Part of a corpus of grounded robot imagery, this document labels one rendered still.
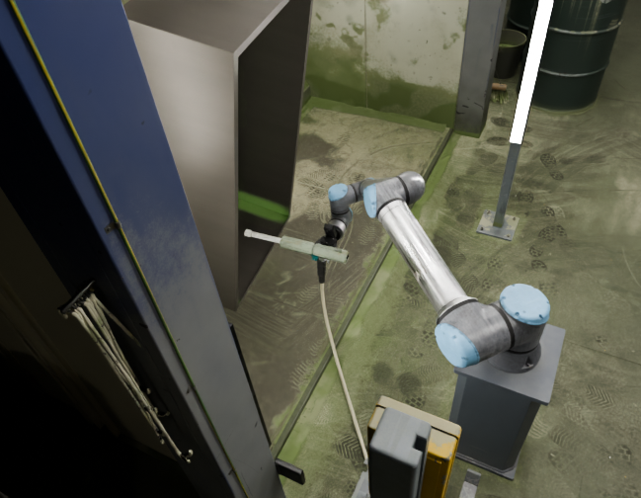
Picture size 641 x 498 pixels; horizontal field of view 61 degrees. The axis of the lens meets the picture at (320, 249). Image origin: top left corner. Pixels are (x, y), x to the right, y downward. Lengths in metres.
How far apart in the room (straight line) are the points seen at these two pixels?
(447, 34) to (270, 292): 1.92
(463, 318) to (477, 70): 2.27
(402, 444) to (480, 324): 1.07
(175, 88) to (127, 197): 0.82
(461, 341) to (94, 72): 1.26
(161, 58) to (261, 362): 1.55
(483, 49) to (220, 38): 2.37
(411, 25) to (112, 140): 3.06
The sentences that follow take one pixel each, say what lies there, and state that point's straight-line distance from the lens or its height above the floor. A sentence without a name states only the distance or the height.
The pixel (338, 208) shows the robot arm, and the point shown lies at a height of 0.55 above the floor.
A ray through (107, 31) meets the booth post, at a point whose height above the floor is 1.98.
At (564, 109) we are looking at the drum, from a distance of 4.32.
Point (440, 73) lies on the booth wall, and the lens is 3.80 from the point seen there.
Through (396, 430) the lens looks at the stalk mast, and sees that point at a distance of 0.69.
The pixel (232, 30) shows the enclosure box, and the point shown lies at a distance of 1.56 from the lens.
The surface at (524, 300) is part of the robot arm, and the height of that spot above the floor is 0.91.
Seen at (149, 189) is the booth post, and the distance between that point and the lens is 0.88.
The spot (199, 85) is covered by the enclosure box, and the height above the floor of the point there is 1.53.
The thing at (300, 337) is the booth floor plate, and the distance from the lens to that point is 2.71.
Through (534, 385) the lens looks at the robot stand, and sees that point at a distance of 1.94.
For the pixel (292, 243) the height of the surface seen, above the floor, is 0.56.
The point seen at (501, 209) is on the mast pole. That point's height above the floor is 0.15.
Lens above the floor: 2.26
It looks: 46 degrees down
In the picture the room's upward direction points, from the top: 6 degrees counter-clockwise
